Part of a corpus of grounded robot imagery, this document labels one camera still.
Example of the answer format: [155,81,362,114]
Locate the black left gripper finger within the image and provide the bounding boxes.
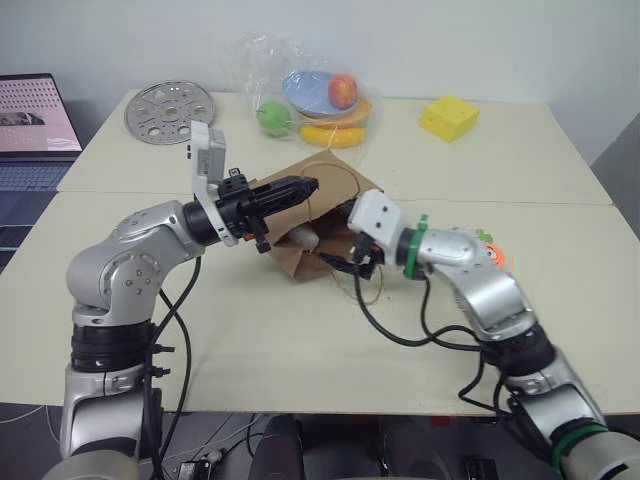
[249,191,316,217]
[253,176,320,201]

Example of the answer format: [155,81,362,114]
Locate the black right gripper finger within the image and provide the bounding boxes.
[316,252,357,274]

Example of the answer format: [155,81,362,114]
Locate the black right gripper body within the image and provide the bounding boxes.
[349,233,387,280]

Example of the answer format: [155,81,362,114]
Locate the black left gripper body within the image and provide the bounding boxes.
[215,167,274,256]

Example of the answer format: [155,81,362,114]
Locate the brown paper bag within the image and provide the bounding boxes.
[248,148,387,284]

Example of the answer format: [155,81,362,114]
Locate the orange green plush toy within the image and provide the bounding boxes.
[468,227,507,274]

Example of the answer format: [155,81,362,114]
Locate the clear plastic bag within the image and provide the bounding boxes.
[219,30,384,152]

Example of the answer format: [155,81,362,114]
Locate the yellow cheese plush toy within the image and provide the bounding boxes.
[419,94,481,145]

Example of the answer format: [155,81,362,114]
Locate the yellow toy banana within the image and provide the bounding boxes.
[298,124,369,149]

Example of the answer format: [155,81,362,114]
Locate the green toy apple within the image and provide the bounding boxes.
[255,99,293,139]

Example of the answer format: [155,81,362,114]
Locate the blue plate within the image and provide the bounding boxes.
[281,69,362,118]

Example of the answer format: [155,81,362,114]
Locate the orange plate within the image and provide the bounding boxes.
[298,95,376,129]

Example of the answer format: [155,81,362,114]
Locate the red toy apple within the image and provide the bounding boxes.
[327,73,362,110]

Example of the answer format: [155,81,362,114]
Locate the round perforated metal disc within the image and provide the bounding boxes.
[123,79,218,147]

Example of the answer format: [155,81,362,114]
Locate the open laptop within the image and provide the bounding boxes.
[0,73,84,275]

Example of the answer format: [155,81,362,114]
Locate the small black device box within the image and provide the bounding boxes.
[175,448,225,480]

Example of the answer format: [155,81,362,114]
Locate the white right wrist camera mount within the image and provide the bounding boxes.
[347,189,404,247]

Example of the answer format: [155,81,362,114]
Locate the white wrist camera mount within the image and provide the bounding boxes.
[347,189,404,247]
[185,119,239,248]

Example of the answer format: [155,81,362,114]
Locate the green wrist clamp ring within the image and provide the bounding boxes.
[402,213,432,280]

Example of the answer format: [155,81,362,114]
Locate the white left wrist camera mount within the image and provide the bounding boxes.
[185,119,239,248]

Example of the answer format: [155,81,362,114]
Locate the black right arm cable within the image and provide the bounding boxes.
[352,272,516,419]

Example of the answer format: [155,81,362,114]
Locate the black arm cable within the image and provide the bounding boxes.
[143,254,204,480]
[352,272,516,419]

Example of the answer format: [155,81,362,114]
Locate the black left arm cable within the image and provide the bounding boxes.
[143,254,204,480]

